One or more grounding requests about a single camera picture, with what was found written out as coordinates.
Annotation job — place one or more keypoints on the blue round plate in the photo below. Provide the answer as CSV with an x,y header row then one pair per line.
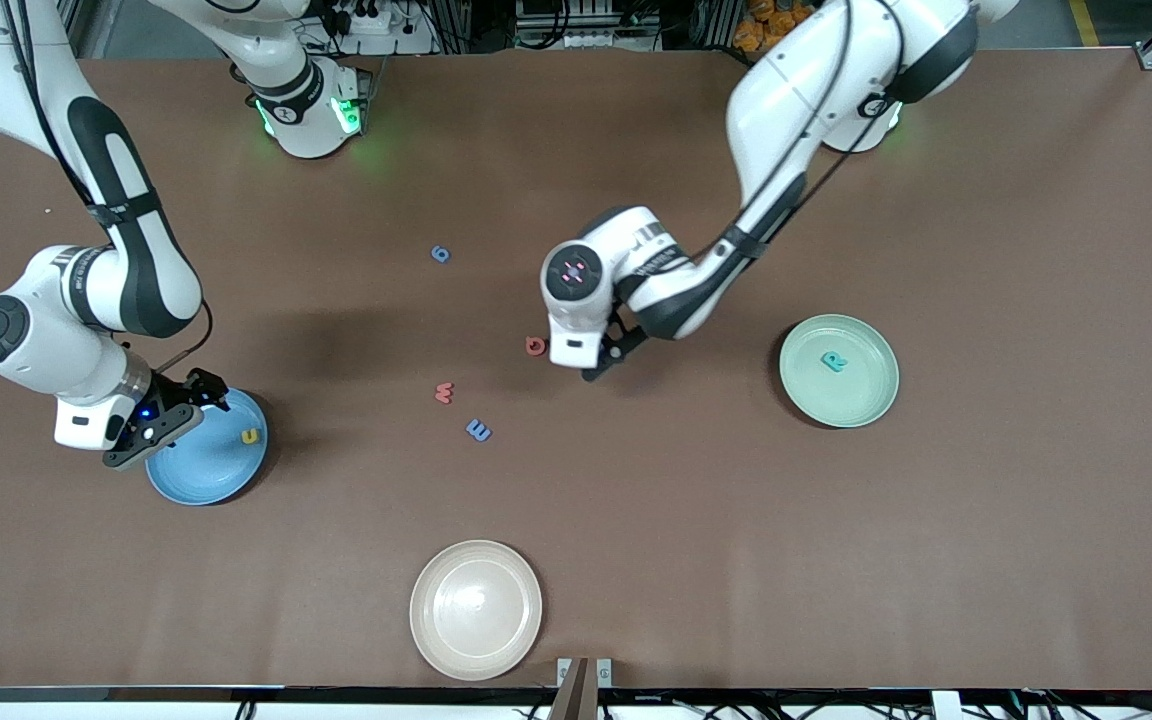
x,y
216,470

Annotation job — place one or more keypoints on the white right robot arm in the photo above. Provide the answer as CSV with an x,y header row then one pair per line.
x,y
36,330

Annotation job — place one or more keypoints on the white power strip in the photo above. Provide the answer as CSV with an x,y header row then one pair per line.
x,y
396,40

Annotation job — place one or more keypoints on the metal table edge bracket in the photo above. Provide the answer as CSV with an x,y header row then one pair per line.
x,y
581,690

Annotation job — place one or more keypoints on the pale green round plate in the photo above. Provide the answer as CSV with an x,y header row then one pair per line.
x,y
856,395

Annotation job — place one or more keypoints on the grey control box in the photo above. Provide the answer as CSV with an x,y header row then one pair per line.
x,y
586,25

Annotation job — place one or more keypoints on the red foam letter w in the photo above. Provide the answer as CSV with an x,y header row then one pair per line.
x,y
443,392

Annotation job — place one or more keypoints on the pile of orange objects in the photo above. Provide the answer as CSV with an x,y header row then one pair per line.
x,y
756,30

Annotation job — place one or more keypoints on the periwinkle foam letter m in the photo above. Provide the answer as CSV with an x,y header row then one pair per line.
x,y
478,430

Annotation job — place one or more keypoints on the teal foam letter R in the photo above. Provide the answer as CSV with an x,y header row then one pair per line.
x,y
834,361

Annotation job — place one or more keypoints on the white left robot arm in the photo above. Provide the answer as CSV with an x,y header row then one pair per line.
x,y
796,80

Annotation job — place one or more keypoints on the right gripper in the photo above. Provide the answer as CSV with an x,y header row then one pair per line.
x,y
179,391

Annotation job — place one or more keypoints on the beige round plate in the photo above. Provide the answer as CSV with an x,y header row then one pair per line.
x,y
476,610

